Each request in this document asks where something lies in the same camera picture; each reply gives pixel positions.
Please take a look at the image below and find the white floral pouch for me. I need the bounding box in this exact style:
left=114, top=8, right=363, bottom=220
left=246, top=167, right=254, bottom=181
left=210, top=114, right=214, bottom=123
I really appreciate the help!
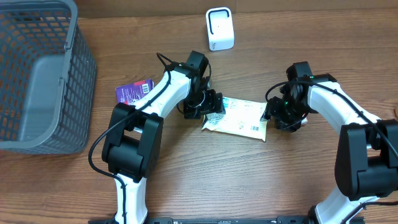
left=201, top=97, right=267, bottom=142

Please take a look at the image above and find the purple red soft package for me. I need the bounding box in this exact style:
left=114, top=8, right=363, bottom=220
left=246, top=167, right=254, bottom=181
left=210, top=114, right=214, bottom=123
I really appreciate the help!
left=116, top=79, right=154, bottom=105

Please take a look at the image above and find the small orange tissue pack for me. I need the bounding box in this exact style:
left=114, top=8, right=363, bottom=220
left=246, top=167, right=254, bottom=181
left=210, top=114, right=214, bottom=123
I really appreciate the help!
left=301, top=117, right=308, bottom=125

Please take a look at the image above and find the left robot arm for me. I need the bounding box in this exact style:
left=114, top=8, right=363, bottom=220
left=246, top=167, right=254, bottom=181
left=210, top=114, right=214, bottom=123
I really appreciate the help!
left=102, top=51, right=225, bottom=223

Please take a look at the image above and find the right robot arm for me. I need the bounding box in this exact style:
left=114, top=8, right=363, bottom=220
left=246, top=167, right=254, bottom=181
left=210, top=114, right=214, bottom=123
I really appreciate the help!
left=262, top=62, right=397, bottom=224

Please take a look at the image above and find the white barcode scanner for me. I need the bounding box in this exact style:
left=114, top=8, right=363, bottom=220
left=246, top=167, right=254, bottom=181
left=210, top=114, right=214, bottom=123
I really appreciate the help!
left=205, top=7, right=234, bottom=51

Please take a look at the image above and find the grey plastic mesh basket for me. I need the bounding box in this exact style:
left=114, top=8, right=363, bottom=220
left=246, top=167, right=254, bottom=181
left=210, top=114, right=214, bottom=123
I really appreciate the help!
left=1, top=0, right=97, bottom=154

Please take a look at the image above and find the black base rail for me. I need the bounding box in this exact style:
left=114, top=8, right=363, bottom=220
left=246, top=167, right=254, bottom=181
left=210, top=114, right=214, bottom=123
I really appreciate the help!
left=88, top=216, right=365, bottom=224

